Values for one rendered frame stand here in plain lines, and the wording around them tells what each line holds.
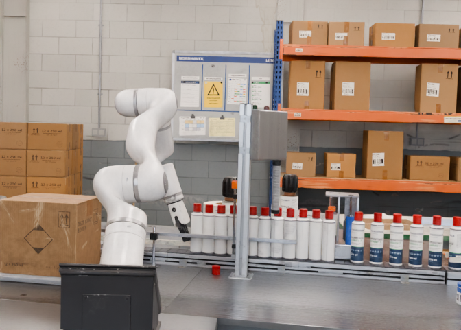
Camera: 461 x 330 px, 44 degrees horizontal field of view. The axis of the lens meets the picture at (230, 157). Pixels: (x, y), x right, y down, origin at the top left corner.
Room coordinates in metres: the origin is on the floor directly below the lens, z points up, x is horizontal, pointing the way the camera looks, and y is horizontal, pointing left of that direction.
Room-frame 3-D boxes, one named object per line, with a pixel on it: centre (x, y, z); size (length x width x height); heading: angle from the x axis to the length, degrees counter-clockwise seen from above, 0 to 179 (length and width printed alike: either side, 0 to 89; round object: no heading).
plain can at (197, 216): (2.40, 0.13, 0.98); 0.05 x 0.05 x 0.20
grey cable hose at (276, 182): (2.25, -0.18, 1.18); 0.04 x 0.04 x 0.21
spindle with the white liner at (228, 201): (2.66, -0.01, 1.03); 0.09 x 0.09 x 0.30
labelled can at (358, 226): (2.29, -0.52, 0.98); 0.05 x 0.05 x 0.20
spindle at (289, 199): (2.93, -0.31, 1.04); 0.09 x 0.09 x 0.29
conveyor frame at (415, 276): (2.37, -0.03, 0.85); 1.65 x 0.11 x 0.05; 80
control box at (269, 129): (2.27, -0.13, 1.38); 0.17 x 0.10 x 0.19; 135
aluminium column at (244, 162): (2.22, -0.06, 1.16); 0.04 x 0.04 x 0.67; 80
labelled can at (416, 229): (2.25, -0.74, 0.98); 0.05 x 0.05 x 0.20
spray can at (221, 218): (2.38, 0.03, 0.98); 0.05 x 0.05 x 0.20
